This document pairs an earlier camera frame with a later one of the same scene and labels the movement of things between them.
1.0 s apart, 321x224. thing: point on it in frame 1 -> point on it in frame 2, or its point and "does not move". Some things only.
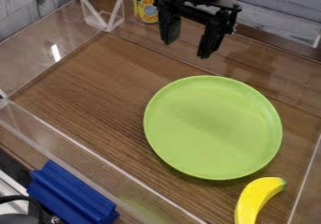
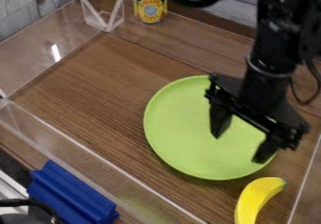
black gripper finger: (170, 22) -> (219, 119)
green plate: (213, 127) does not move
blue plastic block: (60, 192) does not move
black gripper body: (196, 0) -> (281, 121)
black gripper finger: (218, 26) -> (266, 151)
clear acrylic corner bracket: (103, 20) does not move
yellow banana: (255, 192) does not move
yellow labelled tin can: (146, 3) does not move
